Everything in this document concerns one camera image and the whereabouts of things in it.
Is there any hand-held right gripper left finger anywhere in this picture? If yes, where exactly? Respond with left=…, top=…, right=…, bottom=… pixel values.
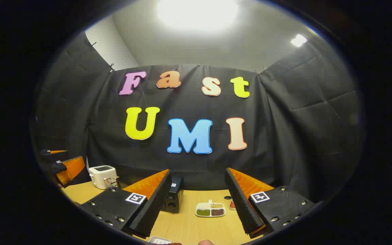
left=80, top=169, right=172, bottom=239

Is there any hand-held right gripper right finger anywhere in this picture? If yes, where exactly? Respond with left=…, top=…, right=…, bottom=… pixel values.
left=225, top=167, right=315, bottom=239

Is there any black electric oven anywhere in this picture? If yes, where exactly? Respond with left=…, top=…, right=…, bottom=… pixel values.
left=117, top=174, right=184, bottom=214

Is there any white toaster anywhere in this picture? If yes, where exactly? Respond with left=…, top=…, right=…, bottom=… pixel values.
left=88, top=165, right=118, bottom=190

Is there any white divided plate with beans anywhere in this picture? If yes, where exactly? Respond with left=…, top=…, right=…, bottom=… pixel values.
left=195, top=199, right=226, bottom=217

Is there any small ceiling light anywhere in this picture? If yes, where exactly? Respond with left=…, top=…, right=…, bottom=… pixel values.
left=291, top=34, right=308, bottom=47

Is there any large ceiling light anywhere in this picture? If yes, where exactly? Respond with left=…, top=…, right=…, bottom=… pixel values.
left=157, top=0, right=239, bottom=32

